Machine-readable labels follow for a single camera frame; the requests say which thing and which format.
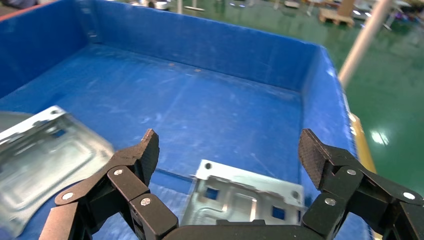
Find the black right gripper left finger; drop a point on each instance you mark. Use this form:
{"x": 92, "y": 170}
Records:
{"x": 150, "y": 152}

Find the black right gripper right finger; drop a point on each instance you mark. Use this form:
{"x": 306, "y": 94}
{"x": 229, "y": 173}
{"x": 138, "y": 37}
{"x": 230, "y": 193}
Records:
{"x": 309, "y": 155}

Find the stamped grey metal plate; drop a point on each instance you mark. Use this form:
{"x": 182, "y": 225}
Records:
{"x": 238, "y": 195}
{"x": 46, "y": 165}
{"x": 10, "y": 121}

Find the blue corrugated plastic bin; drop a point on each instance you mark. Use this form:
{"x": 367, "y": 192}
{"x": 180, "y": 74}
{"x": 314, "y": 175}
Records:
{"x": 215, "y": 99}

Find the wooden pallet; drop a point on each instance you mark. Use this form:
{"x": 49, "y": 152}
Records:
{"x": 334, "y": 17}

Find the white metal pole frame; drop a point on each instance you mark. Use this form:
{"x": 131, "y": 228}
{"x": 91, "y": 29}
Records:
{"x": 364, "y": 39}

